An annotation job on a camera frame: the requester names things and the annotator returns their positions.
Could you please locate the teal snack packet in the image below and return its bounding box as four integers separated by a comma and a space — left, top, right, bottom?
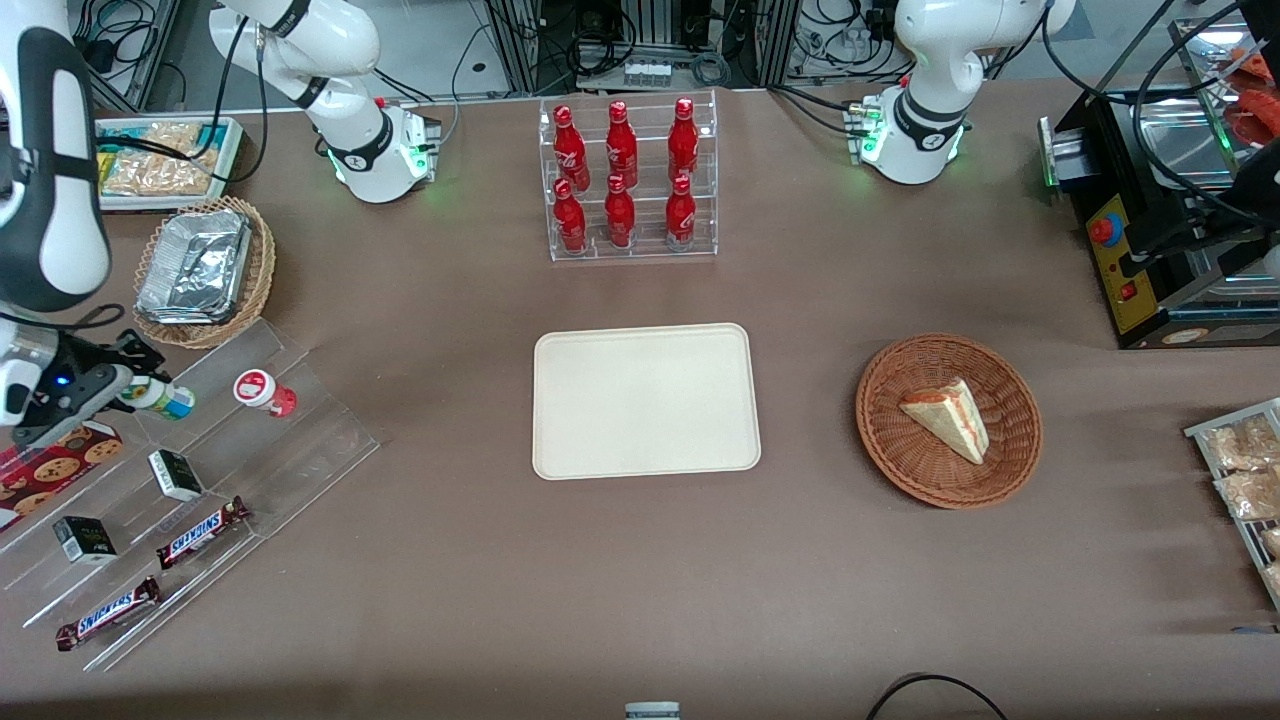
96, 124, 229, 153

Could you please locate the clear bag of biscuits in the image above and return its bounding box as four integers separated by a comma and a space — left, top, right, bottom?
1204, 414, 1280, 473
1214, 468, 1280, 523

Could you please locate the wrapped sandwich wedge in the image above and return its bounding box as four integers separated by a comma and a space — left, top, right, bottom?
899, 377, 991, 466

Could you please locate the green-lid yogurt cup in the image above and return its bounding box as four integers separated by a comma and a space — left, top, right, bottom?
118, 377, 197, 422

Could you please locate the Snickers bar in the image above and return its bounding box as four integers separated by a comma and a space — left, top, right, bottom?
155, 496, 252, 572
54, 575, 163, 653

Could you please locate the red packaged food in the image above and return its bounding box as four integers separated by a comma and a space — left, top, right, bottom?
1222, 48, 1280, 149

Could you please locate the light wicker basket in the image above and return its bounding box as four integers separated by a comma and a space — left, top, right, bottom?
132, 195, 277, 350

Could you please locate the red-lid yogurt cup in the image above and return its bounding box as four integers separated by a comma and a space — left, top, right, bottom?
233, 369, 299, 419

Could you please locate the clear acrylic bottle rack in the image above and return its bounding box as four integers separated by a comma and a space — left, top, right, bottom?
538, 88, 719, 263

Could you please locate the clear acrylic stepped display stand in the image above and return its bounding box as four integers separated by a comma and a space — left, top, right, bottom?
0, 318, 382, 673

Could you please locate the beige plastic tray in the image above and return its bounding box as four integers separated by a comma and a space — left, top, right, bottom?
532, 322, 762, 482

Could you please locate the grey snack tray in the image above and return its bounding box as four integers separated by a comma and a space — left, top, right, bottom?
1184, 397, 1280, 613

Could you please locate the red cola bottle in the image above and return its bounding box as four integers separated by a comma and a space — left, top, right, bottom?
667, 97, 700, 183
664, 175, 698, 248
603, 174, 638, 250
605, 100, 640, 189
552, 104, 590, 193
552, 178, 589, 254

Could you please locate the black cable loop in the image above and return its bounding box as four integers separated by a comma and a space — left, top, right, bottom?
864, 672, 1012, 720

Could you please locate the brown wicker basket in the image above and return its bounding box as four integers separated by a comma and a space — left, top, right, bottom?
855, 332, 1044, 511

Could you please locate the black machine with metal tray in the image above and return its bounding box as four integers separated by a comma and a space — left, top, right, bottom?
1037, 15, 1280, 351

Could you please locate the red plaid cookie box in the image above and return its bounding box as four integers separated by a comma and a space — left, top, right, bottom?
0, 421, 124, 532

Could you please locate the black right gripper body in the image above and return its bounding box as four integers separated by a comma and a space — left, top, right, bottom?
0, 336, 137, 429

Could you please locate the small black box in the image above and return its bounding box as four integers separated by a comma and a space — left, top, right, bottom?
52, 515, 119, 566
147, 448, 205, 503

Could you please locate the clear bag of crackers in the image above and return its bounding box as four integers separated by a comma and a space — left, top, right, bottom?
100, 120, 219, 198

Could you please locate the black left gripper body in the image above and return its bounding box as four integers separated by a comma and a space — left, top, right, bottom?
1122, 140, 1280, 283

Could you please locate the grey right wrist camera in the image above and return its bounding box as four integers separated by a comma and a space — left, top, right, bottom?
11, 366, 134, 449

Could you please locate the silver foil tray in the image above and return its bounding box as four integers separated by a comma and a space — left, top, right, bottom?
136, 209, 252, 327

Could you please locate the white snack tray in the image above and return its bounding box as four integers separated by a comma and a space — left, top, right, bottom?
94, 116, 244, 214

